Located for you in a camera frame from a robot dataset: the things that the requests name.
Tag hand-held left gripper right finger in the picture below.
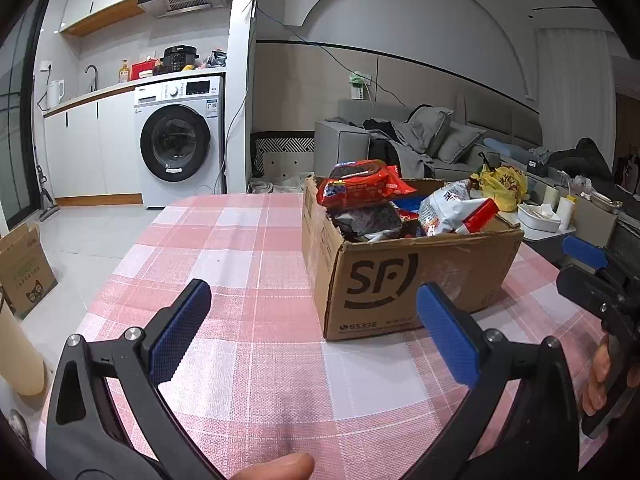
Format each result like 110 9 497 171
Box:
404 282 582 480

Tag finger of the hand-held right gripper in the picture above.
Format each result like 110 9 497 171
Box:
561 234 626 281
556 266 640 322

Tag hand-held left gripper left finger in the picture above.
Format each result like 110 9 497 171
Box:
45 279 223 480

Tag brown cardboard box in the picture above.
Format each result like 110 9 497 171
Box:
301 174 525 342

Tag white red snack packet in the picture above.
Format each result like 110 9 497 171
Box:
459 198 499 234

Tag silver crinkled snack bag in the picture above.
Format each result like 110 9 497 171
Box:
417 180 476 237

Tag dark snack packet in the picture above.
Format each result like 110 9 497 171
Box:
332 204 404 242

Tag red snack bag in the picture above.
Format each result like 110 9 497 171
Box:
316 159 418 208

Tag person's right hand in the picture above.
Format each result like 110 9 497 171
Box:
580 335 614 417

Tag person's left hand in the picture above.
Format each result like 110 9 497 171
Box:
234 452 316 480

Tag small brown box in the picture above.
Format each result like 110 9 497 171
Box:
570 192 618 246

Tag white plastic bottle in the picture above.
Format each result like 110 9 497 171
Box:
557 196 577 231

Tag white bowl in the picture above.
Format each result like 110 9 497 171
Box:
517 203 563 233

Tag white coffee table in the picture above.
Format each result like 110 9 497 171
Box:
497 170 626 261

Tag pink plaid tablecloth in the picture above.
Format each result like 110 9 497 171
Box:
37 192 608 480

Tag black jacket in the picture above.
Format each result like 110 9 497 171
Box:
550 137 613 181

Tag yellow plastic bag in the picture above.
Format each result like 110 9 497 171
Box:
470 165 529 212

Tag light blue bolster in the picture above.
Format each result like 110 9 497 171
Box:
484 137 531 161

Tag printed cardboard box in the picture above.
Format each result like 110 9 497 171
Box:
0 222 58 320

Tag grey pillow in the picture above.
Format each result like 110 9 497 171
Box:
435 122 486 165

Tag stick vacuum cleaner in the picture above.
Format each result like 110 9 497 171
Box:
32 75 62 221

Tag white curtain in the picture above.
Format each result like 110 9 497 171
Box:
535 27 613 106

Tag black clothes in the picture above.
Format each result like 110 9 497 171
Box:
362 118 401 166

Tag black white patterned box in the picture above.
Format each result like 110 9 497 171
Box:
250 131 316 193

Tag white lower kitchen cabinets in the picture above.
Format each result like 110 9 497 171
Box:
42 92 141 200

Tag grey clothes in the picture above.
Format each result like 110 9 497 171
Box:
372 106 453 176

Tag grey sofa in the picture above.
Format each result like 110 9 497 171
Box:
314 97 546 186

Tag white washing machine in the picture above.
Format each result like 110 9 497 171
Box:
132 76 226 209

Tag red container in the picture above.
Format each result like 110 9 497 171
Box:
131 59 160 81

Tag black pressure cooker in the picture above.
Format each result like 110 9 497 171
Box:
159 46 201 75

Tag black framed glass door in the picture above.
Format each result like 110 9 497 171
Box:
0 0 56 231

